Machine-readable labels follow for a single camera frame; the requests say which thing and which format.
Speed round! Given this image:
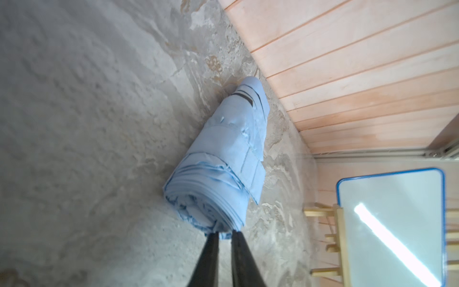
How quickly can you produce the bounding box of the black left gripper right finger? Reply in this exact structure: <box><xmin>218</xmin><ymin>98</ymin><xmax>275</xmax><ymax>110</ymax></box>
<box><xmin>231</xmin><ymin>230</ymin><xmax>266</xmax><ymax>287</ymax></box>

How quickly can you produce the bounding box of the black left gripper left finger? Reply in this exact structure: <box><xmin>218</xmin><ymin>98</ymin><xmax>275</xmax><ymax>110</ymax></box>
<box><xmin>187</xmin><ymin>233</ymin><xmax>219</xmax><ymax>287</ymax></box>

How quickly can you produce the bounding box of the blue umbrella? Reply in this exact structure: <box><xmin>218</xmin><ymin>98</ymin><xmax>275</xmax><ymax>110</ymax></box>
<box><xmin>163</xmin><ymin>77</ymin><xmax>270</xmax><ymax>239</ymax></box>

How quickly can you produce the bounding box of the small wooden easel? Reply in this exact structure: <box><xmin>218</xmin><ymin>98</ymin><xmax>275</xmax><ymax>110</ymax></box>
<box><xmin>303</xmin><ymin>203</ymin><xmax>459</xmax><ymax>287</ymax></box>

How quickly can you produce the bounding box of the blue framed whiteboard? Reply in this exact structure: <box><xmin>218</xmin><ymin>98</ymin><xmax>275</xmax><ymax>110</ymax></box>
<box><xmin>337</xmin><ymin>168</ymin><xmax>447</xmax><ymax>287</ymax></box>

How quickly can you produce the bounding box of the aluminium wall rail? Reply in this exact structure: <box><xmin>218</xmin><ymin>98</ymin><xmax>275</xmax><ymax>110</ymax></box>
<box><xmin>313</xmin><ymin>140</ymin><xmax>459</xmax><ymax>160</ymax></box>

